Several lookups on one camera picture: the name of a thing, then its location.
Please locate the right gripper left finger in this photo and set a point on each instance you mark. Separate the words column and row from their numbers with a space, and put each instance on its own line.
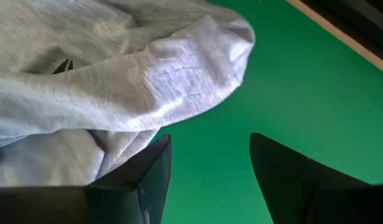
column 132, row 193

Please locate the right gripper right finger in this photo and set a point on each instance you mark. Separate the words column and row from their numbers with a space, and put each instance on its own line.
column 303, row 193

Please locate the grey knit shirt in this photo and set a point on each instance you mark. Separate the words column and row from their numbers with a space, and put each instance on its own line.
column 116, row 77

